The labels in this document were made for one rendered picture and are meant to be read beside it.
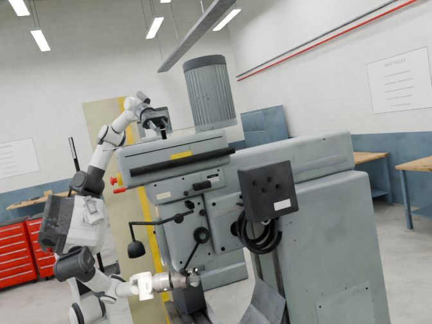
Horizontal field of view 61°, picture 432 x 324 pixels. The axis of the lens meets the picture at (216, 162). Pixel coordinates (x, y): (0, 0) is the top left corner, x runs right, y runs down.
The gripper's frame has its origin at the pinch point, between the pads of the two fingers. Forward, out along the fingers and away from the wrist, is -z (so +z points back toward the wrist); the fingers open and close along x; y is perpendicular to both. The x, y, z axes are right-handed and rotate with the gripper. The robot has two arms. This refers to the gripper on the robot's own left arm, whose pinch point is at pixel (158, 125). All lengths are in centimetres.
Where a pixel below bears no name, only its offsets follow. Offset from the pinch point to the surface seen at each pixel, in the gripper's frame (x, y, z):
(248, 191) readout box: -11, -4, -54
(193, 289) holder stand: -11, -93, -23
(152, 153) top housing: 11.4, -2.3, -18.2
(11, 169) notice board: 27, -487, 791
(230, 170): -20.5, -12.0, -30.4
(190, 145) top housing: -4.5, -0.3, -21.5
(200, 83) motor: -16.6, 20.3, -6.2
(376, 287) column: -73, -59, -87
